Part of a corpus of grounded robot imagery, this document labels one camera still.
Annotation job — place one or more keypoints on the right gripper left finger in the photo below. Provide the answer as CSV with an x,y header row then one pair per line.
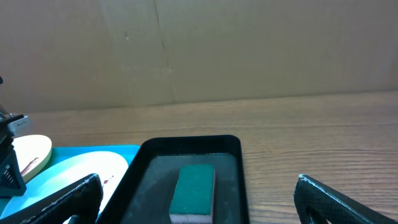
x,y
78,202

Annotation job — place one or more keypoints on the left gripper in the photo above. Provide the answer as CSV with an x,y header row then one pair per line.
x,y
12,183

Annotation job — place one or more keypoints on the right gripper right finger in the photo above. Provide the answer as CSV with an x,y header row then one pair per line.
x,y
317,203

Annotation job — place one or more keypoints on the light blue round plate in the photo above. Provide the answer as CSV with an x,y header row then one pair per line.
x,y
110,167

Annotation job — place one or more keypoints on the green scrubbing sponge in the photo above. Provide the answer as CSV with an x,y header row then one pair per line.
x,y
194,194

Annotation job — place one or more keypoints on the black rectangular tray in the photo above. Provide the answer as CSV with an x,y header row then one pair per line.
x,y
145,192

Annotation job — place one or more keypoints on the yellow-green round plate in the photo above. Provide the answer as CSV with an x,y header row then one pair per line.
x,y
33,153

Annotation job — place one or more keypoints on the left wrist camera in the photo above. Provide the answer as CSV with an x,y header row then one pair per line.
x,y
13,124

